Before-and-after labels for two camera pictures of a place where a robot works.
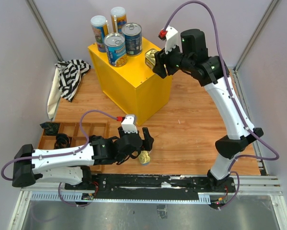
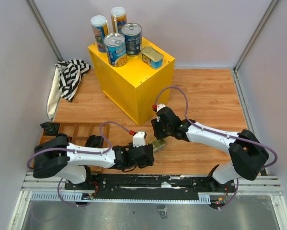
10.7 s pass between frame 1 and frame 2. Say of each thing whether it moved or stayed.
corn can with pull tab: stayed
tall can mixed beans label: stayed
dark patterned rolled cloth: stayed
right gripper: moved
